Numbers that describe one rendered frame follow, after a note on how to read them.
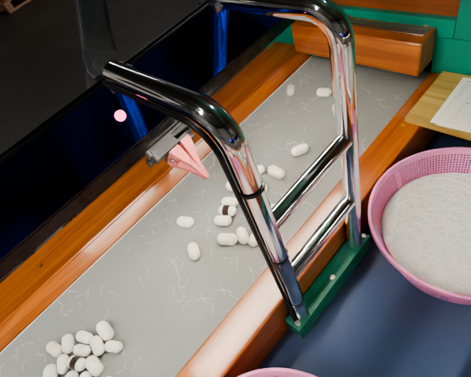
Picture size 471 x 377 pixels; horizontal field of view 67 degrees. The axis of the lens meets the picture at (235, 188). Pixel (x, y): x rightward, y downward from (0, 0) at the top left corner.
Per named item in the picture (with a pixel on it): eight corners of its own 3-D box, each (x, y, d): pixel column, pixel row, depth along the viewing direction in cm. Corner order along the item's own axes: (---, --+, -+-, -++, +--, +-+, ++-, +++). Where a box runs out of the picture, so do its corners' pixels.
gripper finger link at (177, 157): (229, 153, 61) (190, 116, 61) (200, 182, 59) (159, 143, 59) (222, 165, 67) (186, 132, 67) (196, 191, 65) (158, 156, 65)
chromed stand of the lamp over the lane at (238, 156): (221, 274, 68) (80, 74, 35) (286, 201, 74) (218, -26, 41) (302, 339, 56) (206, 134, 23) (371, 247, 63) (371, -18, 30)
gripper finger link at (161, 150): (220, 163, 60) (179, 125, 60) (190, 192, 58) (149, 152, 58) (213, 174, 67) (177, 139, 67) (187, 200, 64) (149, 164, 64)
